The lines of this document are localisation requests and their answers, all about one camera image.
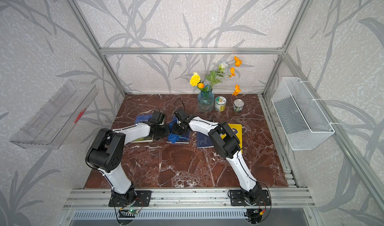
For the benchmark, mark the glass vase teal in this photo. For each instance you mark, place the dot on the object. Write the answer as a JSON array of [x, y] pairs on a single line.
[[206, 101]]

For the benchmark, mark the yellow book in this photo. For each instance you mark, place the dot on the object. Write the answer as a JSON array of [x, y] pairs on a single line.
[[238, 131]]

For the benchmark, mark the open silver tin can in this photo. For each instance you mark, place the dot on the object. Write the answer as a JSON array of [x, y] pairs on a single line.
[[238, 105]]

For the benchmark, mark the dark navy Chinese book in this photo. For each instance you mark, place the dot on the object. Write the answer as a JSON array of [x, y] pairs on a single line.
[[203, 141]]

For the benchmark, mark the white wire basket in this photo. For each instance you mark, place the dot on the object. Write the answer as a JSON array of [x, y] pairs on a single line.
[[304, 122]]

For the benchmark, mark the yellow orange flower bouquet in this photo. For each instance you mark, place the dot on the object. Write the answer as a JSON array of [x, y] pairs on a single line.
[[223, 71]]

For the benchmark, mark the blue cloth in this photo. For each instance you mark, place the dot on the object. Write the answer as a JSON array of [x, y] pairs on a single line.
[[173, 138]]

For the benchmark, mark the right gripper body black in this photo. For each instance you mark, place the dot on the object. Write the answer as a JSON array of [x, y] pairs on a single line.
[[177, 129]]

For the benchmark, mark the Animal Farm book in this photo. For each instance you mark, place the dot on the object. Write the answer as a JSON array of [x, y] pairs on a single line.
[[147, 138]]

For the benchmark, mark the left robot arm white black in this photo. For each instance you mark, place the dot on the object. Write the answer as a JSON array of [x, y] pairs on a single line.
[[106, 152]]

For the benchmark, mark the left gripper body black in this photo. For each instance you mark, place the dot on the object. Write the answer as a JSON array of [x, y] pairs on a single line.
[[162, 132]]

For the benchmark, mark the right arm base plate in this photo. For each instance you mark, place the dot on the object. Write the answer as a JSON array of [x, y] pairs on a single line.
[[237, 198]]

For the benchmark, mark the clear acrylic shelf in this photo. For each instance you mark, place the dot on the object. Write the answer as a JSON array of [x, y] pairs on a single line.
[[51, 125]]

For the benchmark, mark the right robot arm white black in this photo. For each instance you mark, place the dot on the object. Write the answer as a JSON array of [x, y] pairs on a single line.
[[227, 145]]

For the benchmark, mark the left circuit board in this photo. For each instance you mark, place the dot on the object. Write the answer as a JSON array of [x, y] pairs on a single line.
[[128, 212]]

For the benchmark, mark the green white tin can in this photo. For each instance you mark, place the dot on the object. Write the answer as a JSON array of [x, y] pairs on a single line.
[[220, 103]]

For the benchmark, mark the Little Prince blue book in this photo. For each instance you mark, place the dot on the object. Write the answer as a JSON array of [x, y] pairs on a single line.
[[185, 138]]

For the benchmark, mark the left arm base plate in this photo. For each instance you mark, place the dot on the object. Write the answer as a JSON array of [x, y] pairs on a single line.
[[141, 198]]

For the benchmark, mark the aluminium front rail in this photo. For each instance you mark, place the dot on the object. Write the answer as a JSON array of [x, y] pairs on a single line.
[[189, 198]]

